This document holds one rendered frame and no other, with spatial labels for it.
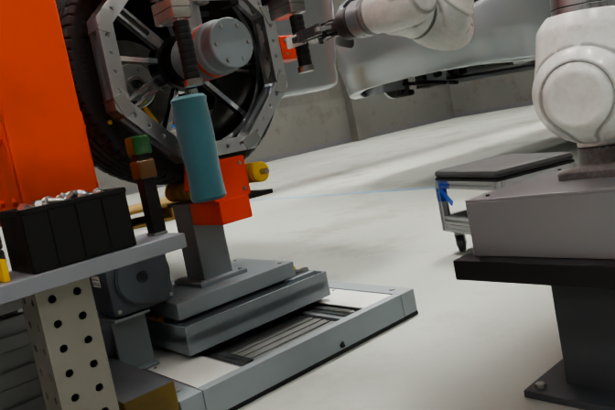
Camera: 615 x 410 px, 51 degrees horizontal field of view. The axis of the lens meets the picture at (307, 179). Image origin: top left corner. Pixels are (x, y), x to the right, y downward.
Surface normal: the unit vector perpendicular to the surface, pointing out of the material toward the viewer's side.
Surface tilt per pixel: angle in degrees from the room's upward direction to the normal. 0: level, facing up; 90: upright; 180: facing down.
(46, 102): 90
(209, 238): 90
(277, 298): 90
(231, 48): 90
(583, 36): 75
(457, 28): 127
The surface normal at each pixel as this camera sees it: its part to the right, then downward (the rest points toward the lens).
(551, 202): -0.73, 0.20
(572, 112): -0.54, 0.25
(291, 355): 0.64, -0.06
